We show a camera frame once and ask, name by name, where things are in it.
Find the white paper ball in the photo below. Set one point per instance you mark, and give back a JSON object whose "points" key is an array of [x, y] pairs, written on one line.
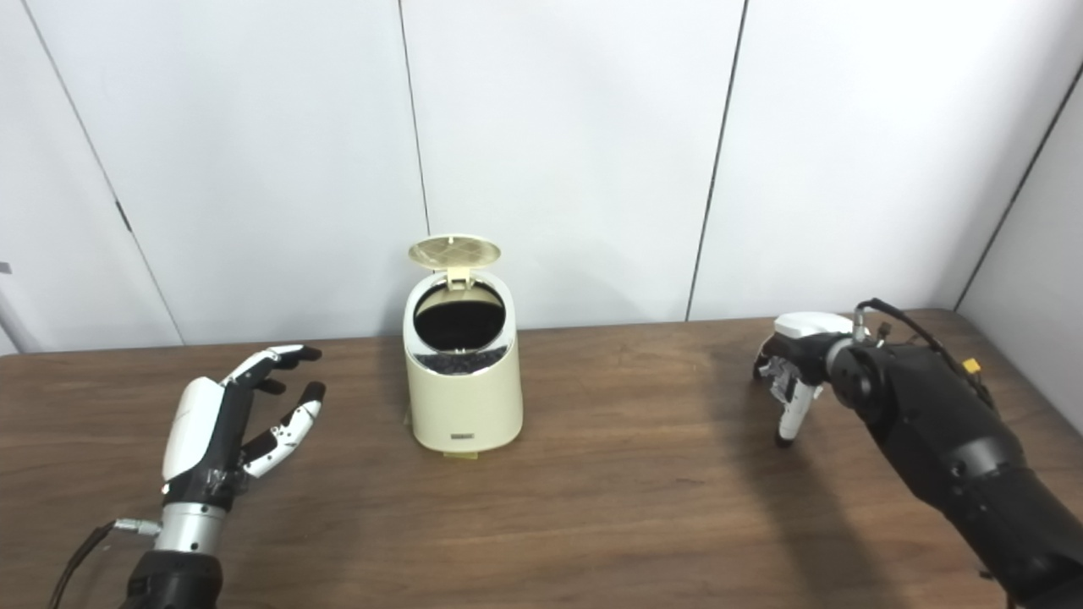
{"points": [[768, 370]]}

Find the white and black left hand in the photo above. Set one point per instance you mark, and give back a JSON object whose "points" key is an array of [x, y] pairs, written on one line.
{"points": [[199, 431]]}

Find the yellow tape piece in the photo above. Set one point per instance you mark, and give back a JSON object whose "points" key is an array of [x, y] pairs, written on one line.
{"points": [[461, 456]]}

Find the black wall panel hinge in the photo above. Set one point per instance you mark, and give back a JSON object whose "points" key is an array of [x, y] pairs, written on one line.
{"points": [[123, 216]]}

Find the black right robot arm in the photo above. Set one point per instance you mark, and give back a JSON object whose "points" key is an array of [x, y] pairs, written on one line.
{"points": [[948, 440]]}

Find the white and black right hand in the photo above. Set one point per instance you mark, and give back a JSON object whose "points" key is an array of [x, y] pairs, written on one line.
{"points": [[808, 334]]}

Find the cream-colored bin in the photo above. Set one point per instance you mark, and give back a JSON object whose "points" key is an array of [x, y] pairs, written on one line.
{"points": [[464, 406]]}

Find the round cream bin lid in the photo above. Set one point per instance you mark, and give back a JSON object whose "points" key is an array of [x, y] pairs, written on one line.
{"points": [[454, 251]]}

